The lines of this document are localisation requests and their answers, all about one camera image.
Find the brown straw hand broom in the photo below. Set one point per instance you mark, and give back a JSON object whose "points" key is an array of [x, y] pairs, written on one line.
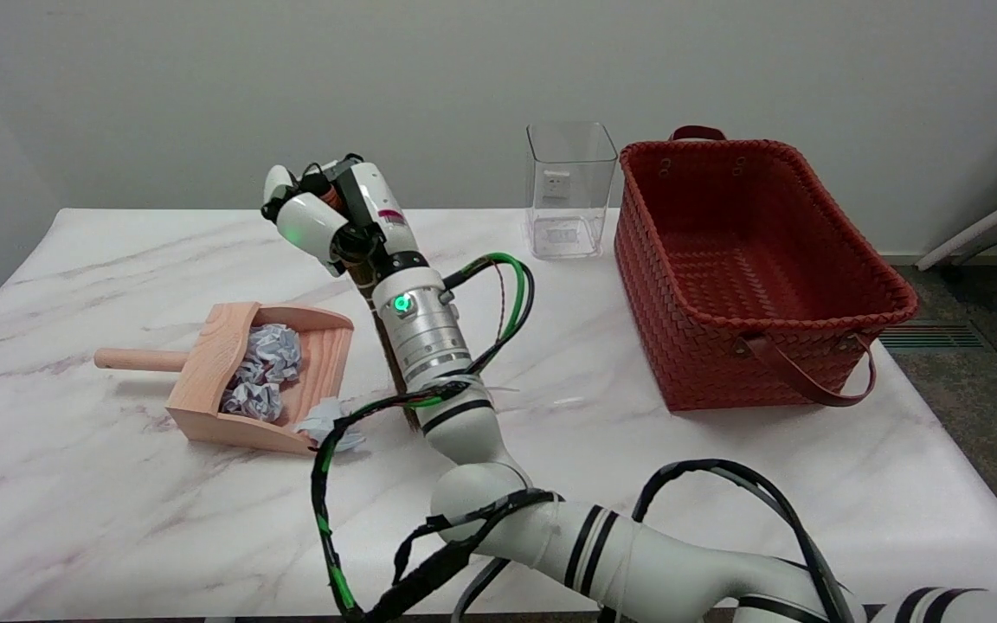
{"points": [[384, 346]]}

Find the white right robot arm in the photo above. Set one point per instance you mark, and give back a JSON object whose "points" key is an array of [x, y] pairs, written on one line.
{"points": [[464, 433]]}

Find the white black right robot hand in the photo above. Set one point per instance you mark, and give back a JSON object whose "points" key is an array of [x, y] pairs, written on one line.
{"points": [[312, 225]]}

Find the thick white tube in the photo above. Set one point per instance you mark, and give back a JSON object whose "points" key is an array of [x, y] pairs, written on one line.
{"points": [[983, 227]]}

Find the clear plastic container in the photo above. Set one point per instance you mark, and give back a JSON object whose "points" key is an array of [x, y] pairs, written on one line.
{"points": [[572, 190]]}

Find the wooden dustpan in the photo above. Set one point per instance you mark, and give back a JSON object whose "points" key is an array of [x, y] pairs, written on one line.
{"points": [[204, 381]]}

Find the red woven basket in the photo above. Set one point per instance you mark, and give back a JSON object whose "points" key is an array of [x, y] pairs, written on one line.
{"points": [[749, 260]]}

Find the large paper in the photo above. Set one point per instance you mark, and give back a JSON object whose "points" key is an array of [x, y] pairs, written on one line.
{"points": [[317, 414]]}

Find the floor vent grille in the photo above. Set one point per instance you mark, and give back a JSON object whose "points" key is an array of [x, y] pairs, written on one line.
{"points": [[931, 336]]}

